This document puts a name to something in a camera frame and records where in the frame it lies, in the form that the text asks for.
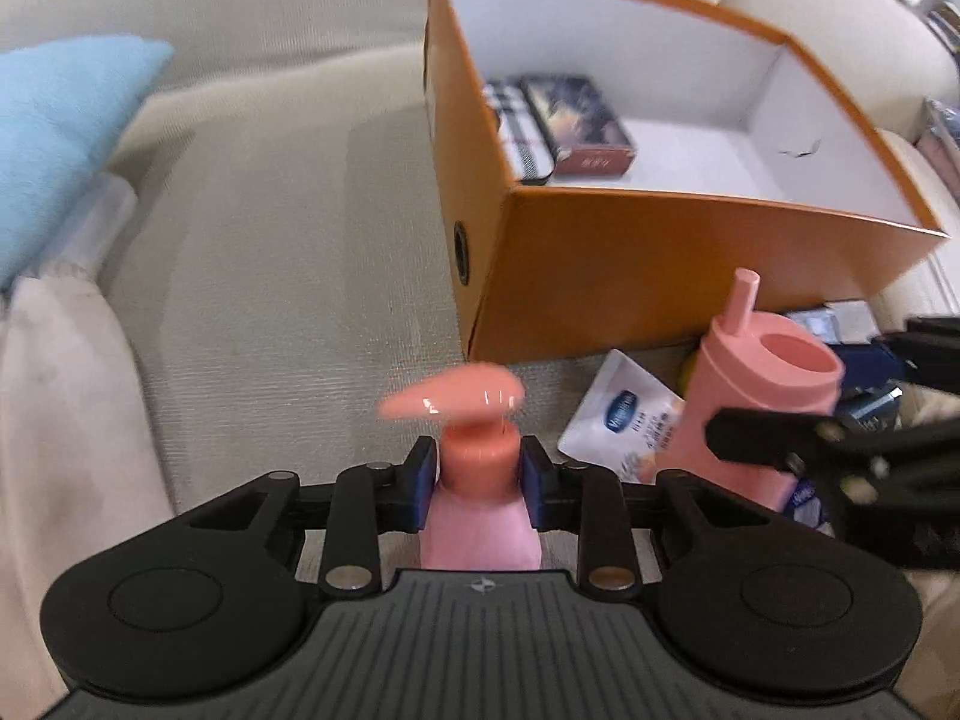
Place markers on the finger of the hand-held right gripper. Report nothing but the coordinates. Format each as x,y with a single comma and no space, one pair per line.
930,352
780,439

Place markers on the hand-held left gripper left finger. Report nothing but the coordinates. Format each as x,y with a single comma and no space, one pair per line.
422,481

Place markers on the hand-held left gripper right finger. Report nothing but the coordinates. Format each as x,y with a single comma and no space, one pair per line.
534,487

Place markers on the pink pump dispenser bottle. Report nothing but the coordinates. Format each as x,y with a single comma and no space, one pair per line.
478,457

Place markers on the pink bottle with straw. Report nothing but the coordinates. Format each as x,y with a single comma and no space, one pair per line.
739,379

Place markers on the orange cardboard box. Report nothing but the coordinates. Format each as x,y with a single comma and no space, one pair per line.
622,270

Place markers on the small white sachet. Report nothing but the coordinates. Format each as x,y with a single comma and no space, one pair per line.
808,508

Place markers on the grey blue small box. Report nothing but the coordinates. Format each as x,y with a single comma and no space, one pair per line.
829,319

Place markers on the white sachet with blue logo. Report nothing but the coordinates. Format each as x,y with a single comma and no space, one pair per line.
619,409

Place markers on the beige sofa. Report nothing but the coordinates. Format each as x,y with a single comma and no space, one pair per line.
285,240

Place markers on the plaid patterned case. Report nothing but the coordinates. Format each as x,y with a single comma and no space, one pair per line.
517,131

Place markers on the pinkish white cloth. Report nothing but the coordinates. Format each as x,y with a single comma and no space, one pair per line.
67,427

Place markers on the dark printed card box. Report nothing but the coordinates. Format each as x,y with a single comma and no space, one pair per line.
581,124

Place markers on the light blue pillow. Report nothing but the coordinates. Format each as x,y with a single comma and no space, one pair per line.
67,135

